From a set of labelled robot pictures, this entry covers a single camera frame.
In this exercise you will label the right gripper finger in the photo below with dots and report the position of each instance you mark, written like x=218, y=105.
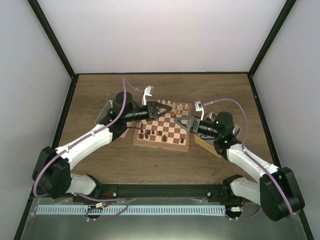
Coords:
x=184, y=125
x=183, y=119

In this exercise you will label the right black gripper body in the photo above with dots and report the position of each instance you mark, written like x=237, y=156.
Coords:
x=195, y=130

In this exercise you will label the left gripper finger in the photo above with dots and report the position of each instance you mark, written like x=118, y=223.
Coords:
x=162, y=113
x=161, y=107

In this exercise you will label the yellow rimmed metal tin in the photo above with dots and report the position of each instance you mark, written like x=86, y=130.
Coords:
x=207, y=142

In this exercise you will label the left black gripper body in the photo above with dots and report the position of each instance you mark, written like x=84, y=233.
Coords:
x=151, y=110

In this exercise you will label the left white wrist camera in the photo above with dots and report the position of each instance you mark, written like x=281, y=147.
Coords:
x=148, y=92

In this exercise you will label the black enclosure frame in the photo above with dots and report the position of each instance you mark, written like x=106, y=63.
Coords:
x=280, y=20

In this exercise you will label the wooden chess board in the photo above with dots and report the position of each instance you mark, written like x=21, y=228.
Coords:
x=164, y=125

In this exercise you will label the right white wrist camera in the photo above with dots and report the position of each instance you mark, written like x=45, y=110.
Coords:
x=199, y=107

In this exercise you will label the light blue slotted cable duct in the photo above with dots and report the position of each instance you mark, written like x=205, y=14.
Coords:
x=134, y=210

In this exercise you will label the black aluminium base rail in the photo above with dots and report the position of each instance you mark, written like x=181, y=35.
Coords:
x=221, y=193

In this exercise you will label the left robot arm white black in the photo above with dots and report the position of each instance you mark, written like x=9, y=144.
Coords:
x=52, y=174

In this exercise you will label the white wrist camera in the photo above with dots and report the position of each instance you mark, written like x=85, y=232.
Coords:
x=148, y=92
x=199, y=107

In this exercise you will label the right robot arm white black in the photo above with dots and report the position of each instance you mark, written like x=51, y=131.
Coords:
x=274, y=188

